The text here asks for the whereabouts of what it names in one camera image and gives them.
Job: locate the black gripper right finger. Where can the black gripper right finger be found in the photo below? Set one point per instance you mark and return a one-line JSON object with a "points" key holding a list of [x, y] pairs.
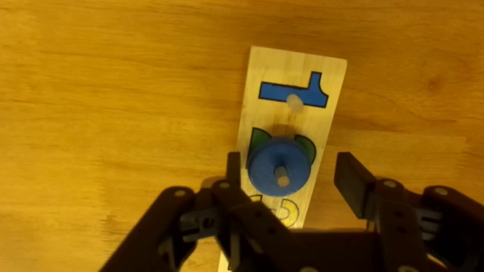
{"points": [[403, 227]]}

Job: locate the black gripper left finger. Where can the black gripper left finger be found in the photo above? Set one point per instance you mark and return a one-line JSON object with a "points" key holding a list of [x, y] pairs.
{"points": [[202, 232]]}

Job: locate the blue round puzzle piece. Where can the blue round puzzle piece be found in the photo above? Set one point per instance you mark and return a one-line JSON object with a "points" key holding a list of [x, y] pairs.
{"points": [[262, 168]]}

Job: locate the wooden number peg board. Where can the wooden number peg board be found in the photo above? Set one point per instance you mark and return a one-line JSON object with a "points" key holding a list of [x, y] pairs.
{"points": [[297, 68]]}

